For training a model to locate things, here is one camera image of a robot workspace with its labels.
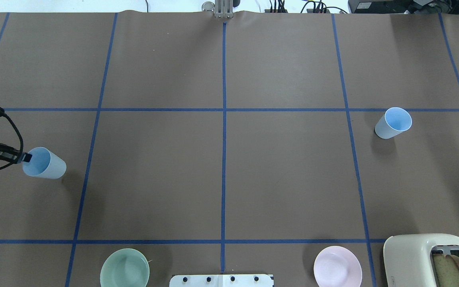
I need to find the pink bowl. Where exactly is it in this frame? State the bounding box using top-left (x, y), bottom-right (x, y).
top-left (313, 246), bottom-right (363, 287)

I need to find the black electronics box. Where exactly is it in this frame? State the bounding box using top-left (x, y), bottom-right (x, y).
top-left (348, 0), bottom-right (459, 15)

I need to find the light blue cup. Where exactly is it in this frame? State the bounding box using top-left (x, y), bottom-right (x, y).
top-left (375, 107), bottom-right (413, 139)
top-left (22, 147), bottom-right (67, 179)

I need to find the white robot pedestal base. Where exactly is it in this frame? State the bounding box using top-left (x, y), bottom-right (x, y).
top-left (169, 274), bottom-right (275, 287)

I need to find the bread slice in toaster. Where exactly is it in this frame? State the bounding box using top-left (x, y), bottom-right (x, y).
top-left (432, 254), bottom-right (459, 287)

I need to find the green bowl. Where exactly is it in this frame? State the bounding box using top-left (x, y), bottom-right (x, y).
top-left (100, 248), bottom-right (151, 287)

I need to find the aluminium frame post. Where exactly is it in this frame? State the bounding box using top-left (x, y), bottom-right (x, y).
top-left (214, 0), bottom-right (234, 18)

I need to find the cream toaster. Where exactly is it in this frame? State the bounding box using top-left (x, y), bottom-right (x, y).
top-left (383, 233), bottom-right (459, 287)

